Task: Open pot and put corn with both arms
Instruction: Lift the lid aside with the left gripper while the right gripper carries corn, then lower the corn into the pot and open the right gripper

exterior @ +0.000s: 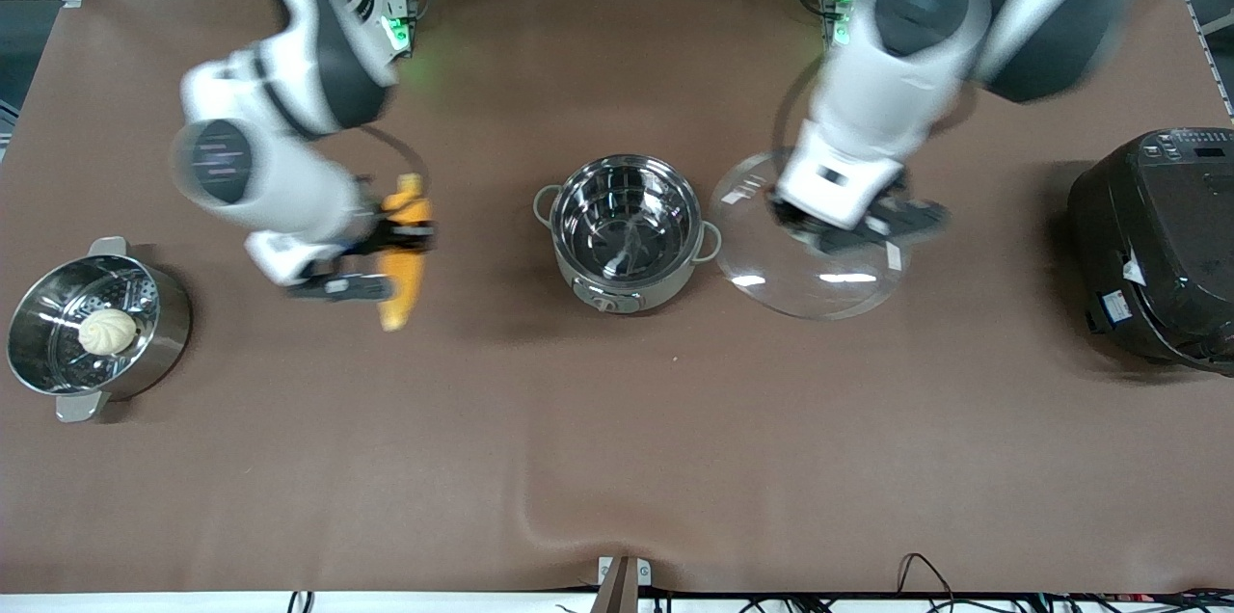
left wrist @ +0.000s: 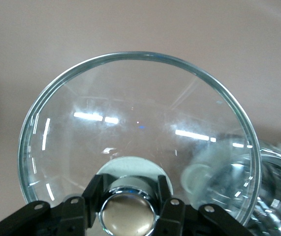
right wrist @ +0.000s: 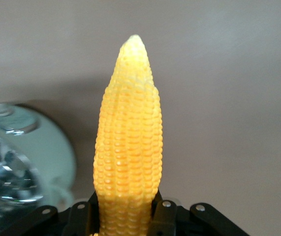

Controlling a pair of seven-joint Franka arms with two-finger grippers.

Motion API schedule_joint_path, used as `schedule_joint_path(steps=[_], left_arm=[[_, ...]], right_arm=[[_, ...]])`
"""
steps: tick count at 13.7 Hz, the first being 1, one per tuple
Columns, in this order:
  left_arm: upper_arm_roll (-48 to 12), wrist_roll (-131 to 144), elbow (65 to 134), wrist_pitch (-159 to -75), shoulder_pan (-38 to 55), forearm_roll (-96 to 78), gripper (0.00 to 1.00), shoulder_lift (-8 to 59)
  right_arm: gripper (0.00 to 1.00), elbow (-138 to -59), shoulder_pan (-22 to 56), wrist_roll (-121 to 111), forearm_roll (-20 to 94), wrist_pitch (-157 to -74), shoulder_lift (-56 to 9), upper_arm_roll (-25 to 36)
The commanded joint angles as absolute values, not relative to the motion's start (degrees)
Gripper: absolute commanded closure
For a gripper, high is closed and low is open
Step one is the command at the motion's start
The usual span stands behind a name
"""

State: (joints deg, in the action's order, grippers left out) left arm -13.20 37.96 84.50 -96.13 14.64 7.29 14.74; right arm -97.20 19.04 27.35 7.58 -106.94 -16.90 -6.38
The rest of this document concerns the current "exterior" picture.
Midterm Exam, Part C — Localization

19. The yellow corn cob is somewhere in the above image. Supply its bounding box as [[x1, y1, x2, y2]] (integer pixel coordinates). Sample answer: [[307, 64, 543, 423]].
[[376, 173, 432, 333]]

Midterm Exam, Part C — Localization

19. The glass pot lid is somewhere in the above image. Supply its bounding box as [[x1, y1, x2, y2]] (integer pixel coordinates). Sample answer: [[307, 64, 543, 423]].
[[711, 148, 912, 321]]

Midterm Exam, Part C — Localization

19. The grey electric cooking pot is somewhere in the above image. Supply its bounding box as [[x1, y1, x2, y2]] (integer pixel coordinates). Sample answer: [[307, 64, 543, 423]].
[[533, 153, 722, 313]]

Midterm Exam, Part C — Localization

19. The stainless steel steamer pot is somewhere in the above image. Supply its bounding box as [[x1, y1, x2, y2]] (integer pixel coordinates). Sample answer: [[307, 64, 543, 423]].
[[5, 237, 192, 423]]

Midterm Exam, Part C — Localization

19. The white steamed bun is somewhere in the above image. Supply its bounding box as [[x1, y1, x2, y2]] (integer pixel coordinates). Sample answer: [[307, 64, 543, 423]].
[[77, 307, 138, 357]]

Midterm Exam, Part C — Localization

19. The black rice cooker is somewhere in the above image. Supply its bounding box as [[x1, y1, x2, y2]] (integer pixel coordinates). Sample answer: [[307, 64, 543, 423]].
[[1065, 126, 1234, 375]]

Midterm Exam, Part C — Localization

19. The brown table cover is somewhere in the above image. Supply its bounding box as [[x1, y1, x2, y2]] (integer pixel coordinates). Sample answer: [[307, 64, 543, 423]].
[[0, 0, 1234, 595]]

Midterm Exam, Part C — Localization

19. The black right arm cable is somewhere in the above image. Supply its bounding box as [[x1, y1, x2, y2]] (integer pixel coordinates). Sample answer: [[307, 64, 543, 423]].
[[366, 123, 433, 195]]

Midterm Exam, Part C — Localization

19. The metal table clamp bracket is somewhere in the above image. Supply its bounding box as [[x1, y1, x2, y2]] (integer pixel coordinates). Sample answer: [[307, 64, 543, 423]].
[[596, 555, 653, 613]]

